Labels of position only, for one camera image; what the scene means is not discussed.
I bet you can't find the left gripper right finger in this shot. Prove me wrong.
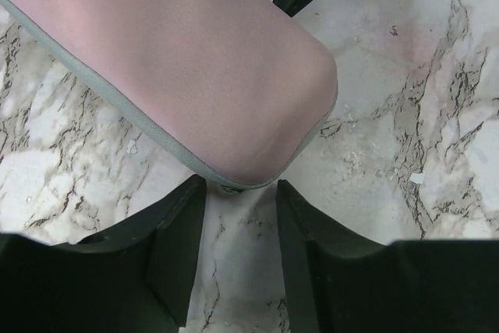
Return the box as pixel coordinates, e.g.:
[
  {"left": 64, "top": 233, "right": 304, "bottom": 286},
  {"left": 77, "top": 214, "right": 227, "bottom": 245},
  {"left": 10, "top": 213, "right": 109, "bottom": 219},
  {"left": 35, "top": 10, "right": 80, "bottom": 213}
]
[{"left": 276, "top": 180, "right": 498, "bottom": 333}]

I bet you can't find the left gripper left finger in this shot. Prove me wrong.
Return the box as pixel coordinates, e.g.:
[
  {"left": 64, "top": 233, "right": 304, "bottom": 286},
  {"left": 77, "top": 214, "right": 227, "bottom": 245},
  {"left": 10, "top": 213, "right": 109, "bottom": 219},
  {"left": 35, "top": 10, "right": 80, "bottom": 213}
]
[{"left": 1, "top": 175, "right": 207, "bottom": 333}]

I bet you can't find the pink umbrella case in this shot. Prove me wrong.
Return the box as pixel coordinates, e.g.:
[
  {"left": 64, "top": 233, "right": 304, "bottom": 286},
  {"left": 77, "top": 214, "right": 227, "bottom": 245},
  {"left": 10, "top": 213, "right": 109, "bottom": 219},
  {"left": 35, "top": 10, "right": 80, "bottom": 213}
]
[{"left": 1, "top": 0, "right": 338, "bottom": 190}]

